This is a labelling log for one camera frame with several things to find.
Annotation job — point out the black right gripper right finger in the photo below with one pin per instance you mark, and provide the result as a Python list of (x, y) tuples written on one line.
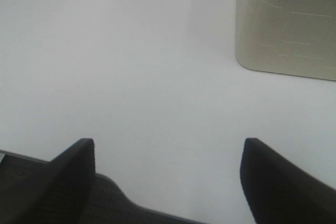
[(278, 191)]

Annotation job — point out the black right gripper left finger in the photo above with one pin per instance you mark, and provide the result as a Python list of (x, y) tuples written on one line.
[(55, 193)]

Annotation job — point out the beige plastic storage bin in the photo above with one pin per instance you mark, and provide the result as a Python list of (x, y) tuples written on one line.
[(293, 37)]

